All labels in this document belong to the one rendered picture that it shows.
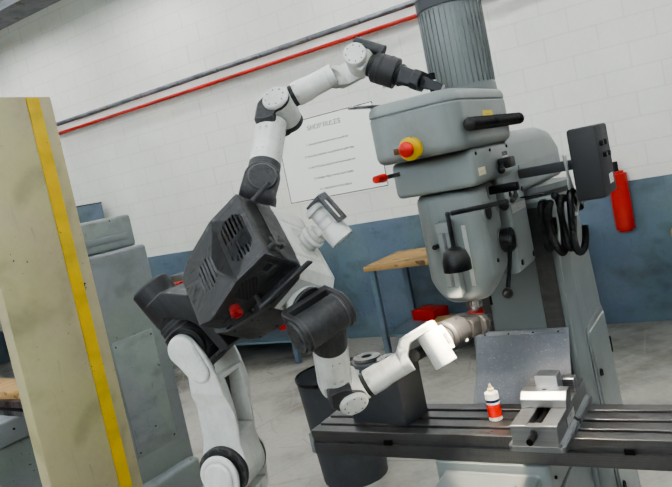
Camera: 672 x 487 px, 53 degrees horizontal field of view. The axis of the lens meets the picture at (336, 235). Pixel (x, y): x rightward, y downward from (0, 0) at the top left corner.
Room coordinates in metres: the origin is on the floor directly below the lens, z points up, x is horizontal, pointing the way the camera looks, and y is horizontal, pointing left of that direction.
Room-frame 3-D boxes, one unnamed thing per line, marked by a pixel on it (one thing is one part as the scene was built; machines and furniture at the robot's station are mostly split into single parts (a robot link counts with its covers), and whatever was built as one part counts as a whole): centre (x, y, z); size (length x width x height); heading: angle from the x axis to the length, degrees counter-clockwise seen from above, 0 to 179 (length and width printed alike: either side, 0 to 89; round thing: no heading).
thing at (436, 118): (1.95, -0.36, 1.81); 0.47 x 0.26 x 0.16; 148
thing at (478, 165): (1.97, -0.38, 1.68); 0.34 x 0.24 x 0.10; 148
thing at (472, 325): (1.87, -0.29, 1.24); 0.13 x 0.12 x 0.10; 48
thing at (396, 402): (2.13, -0.05, 1.04); 0.22 x 0.12 x 0.20; 46
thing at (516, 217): (2.10, -0.46, 1.47); 0.24 x 0.19 x 0.26; 58
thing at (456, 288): (1.84, -0.29, 1.45); 0.04 x 0.04 x 0.21; 58
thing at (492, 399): (1.93, -0.35, 0.99); 0.04 x 0.04 x 0.11
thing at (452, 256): (1.70, -0.29, 1.46); 0.07 x 0.07 x 0.06
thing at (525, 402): (1.80, -0.47, 1.03); 0.12 x 0.06 x 0.04; 58
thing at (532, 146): (2.36, -0.62, 1.66); 0.80 x 0.23 x 0.20; 148
